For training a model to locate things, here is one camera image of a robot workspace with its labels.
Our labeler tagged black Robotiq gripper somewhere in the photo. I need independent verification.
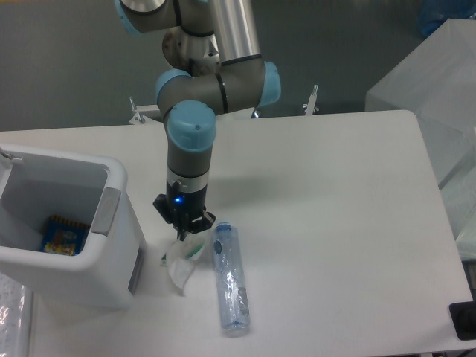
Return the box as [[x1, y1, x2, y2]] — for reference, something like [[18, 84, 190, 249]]
[[152, 185, 216, 241]]

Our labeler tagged white green wrapper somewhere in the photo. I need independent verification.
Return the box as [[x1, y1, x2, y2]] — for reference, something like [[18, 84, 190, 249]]
[[161, 234, 208, 295]]

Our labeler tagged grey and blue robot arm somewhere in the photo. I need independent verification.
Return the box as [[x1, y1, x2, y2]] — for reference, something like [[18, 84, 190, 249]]
[[115, 1, 281, 240]]

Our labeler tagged white trash can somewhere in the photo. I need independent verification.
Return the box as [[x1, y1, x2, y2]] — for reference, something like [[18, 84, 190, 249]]
[[1, 144, 146, 309]]

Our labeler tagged clear blue plastic bottle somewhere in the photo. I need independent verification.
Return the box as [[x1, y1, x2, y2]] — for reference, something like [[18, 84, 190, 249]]
[[211, 222, 251, 338]]

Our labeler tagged blue yellow snack packet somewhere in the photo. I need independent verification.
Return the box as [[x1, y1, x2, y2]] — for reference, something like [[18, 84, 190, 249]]
[[39, 215, 90, 257]]

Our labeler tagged metal table clamp bolt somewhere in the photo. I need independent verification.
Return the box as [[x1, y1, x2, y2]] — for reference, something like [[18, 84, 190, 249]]
[[302, 83, 320, 116]]

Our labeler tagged frosted plastic storage box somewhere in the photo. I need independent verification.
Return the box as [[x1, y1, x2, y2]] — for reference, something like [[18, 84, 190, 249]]
[[365, 19, 475, 186]]

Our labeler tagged black device at table edge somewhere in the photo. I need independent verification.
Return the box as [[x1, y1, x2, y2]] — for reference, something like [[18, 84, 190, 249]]
[[449, 301, 475, 341]]

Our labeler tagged blue water jug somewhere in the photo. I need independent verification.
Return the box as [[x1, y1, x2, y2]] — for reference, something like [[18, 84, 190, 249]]
[[417, 0, 475, 38]]

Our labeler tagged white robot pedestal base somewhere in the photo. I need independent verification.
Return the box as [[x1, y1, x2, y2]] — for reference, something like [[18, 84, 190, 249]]
[[129, 29, 261, 125]]

